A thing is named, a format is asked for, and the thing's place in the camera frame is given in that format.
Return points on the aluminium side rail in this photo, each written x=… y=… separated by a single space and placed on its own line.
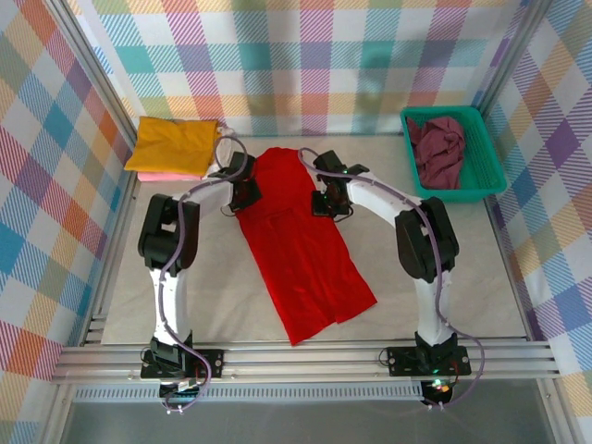
x=113 y=259
x=506 y=263

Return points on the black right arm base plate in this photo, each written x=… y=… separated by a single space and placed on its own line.
x=398 y=361

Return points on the folded pink t-shirt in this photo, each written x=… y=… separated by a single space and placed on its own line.
x=162 y=176

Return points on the perforated metal strip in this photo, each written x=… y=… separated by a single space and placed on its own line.
x=300 y=394

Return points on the folded mustard yellow t-shirt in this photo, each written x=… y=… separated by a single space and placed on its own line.
x=176 y=143

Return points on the teal plastic basket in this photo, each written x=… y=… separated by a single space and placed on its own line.
x=481 y=152

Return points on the crumpled maroon t-shirt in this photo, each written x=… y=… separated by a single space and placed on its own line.
x=435 y=152

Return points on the red t-shirt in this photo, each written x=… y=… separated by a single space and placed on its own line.
x=300 y=259

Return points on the folded white t-shirt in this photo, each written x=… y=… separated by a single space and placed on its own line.
x=223 y=150

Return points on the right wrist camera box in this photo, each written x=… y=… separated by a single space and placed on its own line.
x=320 y=204

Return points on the aluminium frame post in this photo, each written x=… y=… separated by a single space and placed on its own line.
x=513 y=55
x=92 y=69

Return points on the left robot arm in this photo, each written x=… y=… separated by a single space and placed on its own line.
x=168 y=300

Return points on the aluminium mounting rail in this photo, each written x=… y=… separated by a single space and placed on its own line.
x=300 y=361

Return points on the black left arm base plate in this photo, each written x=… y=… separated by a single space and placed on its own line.
x=213 y=363

